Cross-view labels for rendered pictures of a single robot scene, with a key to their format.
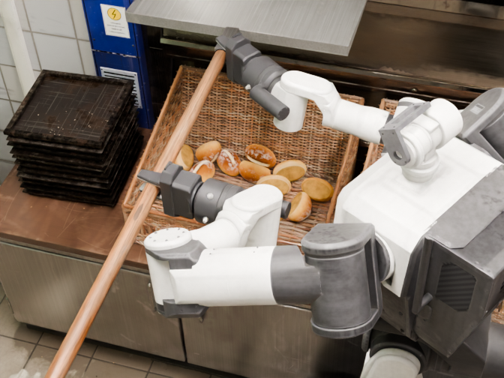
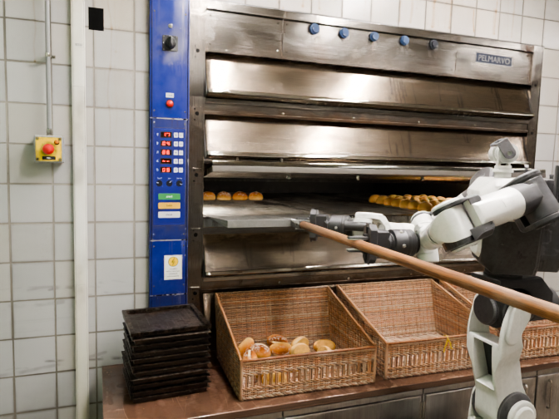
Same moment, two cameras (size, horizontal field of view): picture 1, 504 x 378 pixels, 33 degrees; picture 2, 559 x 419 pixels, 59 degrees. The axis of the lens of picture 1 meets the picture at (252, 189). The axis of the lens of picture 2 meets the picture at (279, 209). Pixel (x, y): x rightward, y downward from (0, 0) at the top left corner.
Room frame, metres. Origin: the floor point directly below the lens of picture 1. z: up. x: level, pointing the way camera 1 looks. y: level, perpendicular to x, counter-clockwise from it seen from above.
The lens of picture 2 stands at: (0.13, 1.29, 1.45)
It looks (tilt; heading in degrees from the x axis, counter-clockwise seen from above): 6 degrees down; 322
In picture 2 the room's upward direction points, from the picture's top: 2 degrees clockwise
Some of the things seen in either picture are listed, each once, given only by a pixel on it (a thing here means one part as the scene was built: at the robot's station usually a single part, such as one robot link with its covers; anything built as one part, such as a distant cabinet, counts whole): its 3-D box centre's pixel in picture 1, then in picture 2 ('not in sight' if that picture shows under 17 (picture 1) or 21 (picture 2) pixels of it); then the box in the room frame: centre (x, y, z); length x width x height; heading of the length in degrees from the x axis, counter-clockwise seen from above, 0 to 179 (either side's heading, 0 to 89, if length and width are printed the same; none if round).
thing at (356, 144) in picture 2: not in sight; (385, 143); (1.74, -0.62, 1.54); 1.79 x 0.11 x 0.19; 72
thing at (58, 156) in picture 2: not in sight; (49, 149); (2.16, 0.82, 1.46); 0.10 x 0.07 x 0.10; 72
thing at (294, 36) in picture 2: not in sight; (387, 49); (1.76, -0.63, 1.99); 1.80 x 0.08 x 0.21; 72
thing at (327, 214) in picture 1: (246, 169); (290, 335); (1.66, 0.01, 0.72); 0.56 x 0.49 x 0.28; 71
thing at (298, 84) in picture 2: not in sight; (388, 89); (1.74, -0.62, 1.80); 1.79 x 0.11 x 0.19; 72
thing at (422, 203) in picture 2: not in sight; (424, 202); (1.98, -1.31, 1.21); 0.61 x 0.48 x 0.06; 162
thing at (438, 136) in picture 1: (424, 138); (502, 156); (0.95, -0.27, 1.47); 0.10 x 0.07 x 0.09; 133
